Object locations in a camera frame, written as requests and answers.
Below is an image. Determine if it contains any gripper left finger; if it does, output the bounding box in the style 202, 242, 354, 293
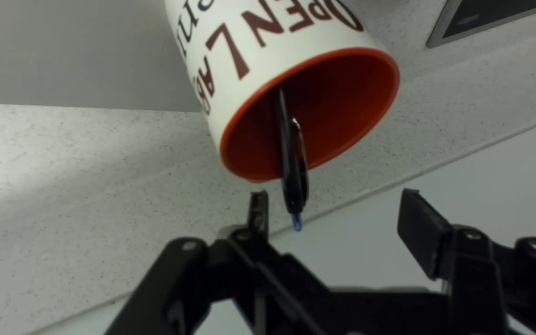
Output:
104, 190, 343, 335

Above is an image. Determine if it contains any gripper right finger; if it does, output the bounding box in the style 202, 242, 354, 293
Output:
397, 188, 536, 335

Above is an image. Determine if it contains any black pen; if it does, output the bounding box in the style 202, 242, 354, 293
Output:
273, 89, 310, 232

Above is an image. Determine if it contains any white cup with red inside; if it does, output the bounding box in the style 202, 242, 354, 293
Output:
164, 0, 400, 182

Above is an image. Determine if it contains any grey framed dark panel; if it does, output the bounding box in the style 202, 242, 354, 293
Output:
426, 0, 536, 49

